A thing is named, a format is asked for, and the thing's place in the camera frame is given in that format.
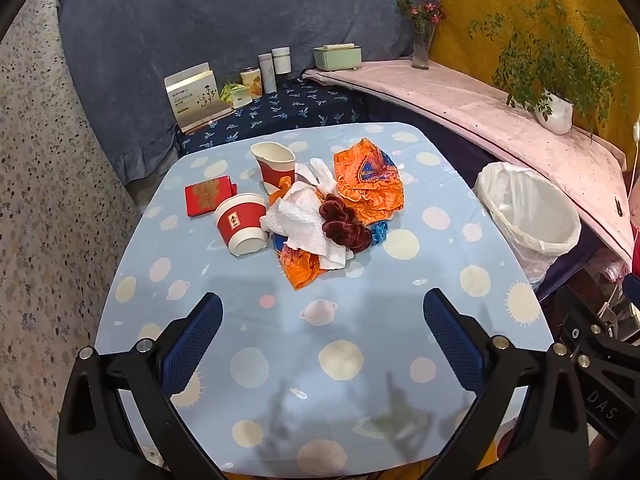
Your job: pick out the white paper towel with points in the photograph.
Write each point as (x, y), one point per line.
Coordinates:
(300, 220)

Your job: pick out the bin with white plastic liner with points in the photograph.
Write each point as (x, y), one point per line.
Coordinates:
(525, 210)

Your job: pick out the light blue planet-print tablecloth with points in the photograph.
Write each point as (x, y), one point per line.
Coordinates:
(350, 320)

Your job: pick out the small orange plastic bag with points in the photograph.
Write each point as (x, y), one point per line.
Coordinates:
(300, 267)

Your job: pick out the dark red velvet scrunchie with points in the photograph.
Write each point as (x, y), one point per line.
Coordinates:
(345, 225)

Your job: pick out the crushed red white paper cup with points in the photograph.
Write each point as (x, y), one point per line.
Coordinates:
(272, 170)

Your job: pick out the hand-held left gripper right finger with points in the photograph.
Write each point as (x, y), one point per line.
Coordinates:
(452, 345)

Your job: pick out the green snack packet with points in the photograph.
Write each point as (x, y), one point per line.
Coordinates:
(235, 95)

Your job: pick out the red gold-print box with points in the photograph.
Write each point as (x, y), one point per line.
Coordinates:
(205, 195)

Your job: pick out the red paper cup white rim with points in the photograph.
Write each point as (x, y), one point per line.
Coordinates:
(237, 217)

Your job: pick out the glass vase with pink flowers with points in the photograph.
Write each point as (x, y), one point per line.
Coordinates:
(422, 50)

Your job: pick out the green plant in white pot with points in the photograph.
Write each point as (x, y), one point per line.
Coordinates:
(556, 112)

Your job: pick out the black clip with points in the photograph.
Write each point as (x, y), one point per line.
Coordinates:
(618, 207)

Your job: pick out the pale green tissue box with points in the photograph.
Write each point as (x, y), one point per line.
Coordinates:
(337, 57)

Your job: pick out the pink dotted cloth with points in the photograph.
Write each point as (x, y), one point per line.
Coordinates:
(450, 95)

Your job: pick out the large orange printed plastic bag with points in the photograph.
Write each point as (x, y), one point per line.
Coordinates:
(367, 185)

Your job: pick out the white card box with flowers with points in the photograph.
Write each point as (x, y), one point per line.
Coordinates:
(197, 97)

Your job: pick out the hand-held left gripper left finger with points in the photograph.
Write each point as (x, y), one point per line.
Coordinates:
(192, 345)

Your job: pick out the wide white green canister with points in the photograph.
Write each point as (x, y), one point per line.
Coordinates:
(281, 62)

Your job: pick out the blue-grey curtain cloth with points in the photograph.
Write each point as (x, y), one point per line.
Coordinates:
(200, 10)

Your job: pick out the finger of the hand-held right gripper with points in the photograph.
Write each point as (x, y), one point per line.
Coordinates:
(600, 410)

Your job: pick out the cream tin with orange print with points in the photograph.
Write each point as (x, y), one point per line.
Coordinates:
(251, 84)

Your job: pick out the dark purple cloth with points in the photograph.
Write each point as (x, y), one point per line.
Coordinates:
(440, 145)

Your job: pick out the navy leaf-print cloth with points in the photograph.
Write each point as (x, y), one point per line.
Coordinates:
(300, 110)

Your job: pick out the tall slim white canister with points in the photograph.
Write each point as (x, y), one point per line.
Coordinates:
(267, 75)

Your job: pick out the blue scrunchie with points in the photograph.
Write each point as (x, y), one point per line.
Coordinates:
(379, 232)

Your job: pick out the red cloth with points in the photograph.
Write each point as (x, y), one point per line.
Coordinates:
(636, 245)

